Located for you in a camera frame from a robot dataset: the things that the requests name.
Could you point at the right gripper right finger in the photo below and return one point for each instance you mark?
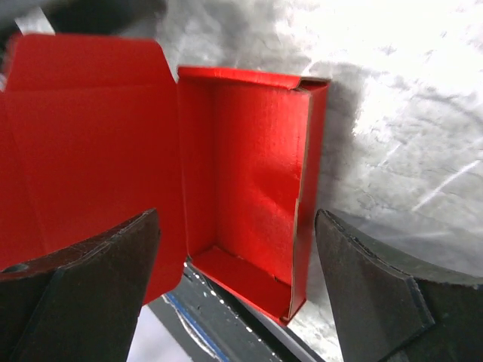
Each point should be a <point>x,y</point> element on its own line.
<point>391,306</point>

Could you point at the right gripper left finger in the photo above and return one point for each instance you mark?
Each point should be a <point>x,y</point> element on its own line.
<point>80,303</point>

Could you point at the red paper box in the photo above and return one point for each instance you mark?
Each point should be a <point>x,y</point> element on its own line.
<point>96,129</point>

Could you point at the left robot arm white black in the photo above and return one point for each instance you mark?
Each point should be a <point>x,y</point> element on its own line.
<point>200,321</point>

